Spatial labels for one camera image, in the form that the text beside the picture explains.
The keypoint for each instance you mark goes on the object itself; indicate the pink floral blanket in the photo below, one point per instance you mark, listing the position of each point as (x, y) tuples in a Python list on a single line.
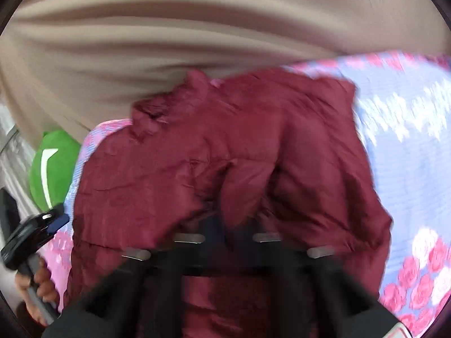
[(405, 183)]

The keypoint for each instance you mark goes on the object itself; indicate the person's left hand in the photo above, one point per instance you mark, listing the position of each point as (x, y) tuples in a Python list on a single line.
[(44, 281)]

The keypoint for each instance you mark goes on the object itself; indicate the grey sheer curtain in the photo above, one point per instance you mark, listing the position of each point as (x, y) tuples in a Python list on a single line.
[(14, 162)]

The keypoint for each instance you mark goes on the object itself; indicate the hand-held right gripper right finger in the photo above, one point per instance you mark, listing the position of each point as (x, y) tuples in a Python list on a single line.
[(289, 266)]

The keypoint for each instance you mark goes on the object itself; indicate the green pillow with white stripe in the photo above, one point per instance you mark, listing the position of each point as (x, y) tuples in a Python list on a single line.
[(60, 183)]

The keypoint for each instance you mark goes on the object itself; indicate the maroon quilted jacket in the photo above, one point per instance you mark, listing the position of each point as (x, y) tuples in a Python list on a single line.
[(211, 148)]

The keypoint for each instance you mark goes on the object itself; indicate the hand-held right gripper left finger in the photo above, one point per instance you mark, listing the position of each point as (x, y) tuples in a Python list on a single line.
[(165, 266)]

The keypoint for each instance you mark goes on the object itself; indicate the beige curtain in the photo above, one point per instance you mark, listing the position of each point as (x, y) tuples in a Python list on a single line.
[(176, 24)]

